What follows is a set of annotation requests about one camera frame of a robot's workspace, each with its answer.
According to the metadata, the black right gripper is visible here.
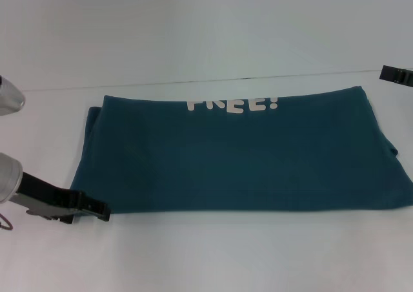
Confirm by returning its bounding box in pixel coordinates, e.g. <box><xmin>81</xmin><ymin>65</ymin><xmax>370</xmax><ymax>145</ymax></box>
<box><xmin>379</xmin><ymin>64</ymin><xmax>413</xmax><ymax>89</ymax></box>

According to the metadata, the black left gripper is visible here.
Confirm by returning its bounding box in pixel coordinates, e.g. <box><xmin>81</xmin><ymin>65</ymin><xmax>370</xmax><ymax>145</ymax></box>
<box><xmin>8</xmin><ymin>170</ymin><xmax>112</xmax><ymax>225</ymax></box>

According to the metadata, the teal blue shirt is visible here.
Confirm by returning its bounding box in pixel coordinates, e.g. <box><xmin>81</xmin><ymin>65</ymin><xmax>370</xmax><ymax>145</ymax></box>
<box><xmin>70</xmin><ymin>85</ymin><xmax>413</xmax><ymax>215</ymax></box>

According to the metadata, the left arm red black cable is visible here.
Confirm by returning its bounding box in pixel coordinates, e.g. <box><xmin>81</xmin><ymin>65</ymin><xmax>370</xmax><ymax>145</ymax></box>
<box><xmin>0</xmin><ymin>212</ymin><xmax>14</xmax><ymax>231</ymax></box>

